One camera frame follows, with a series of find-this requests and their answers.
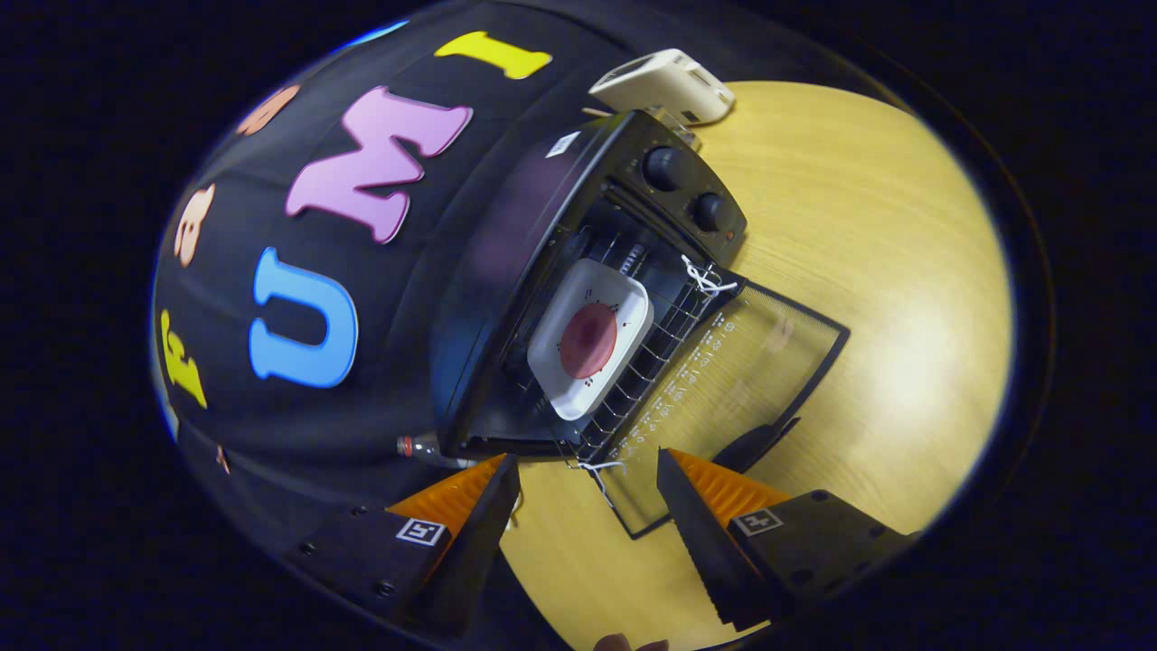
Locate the pink round meat slice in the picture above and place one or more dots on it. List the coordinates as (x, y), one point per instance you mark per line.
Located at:
(587, 341)

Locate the black toaster oven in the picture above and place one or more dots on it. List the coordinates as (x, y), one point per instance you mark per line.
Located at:
(506, 226)

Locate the black backdrop cloth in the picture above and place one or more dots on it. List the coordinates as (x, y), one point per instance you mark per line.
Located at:
(362, 425)

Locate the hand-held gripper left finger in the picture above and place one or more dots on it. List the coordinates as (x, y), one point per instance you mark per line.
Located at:
(475, 551)

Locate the clear plastic water bottle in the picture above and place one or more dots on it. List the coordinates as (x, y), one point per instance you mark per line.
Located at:
(425, 449)

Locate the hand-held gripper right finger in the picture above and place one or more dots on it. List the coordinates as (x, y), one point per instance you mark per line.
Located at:
(705, 551)

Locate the white square plate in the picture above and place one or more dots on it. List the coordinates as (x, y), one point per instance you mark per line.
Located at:
(624, 294)

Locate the white bread toaster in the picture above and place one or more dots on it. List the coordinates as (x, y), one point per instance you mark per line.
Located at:
(664, 86)

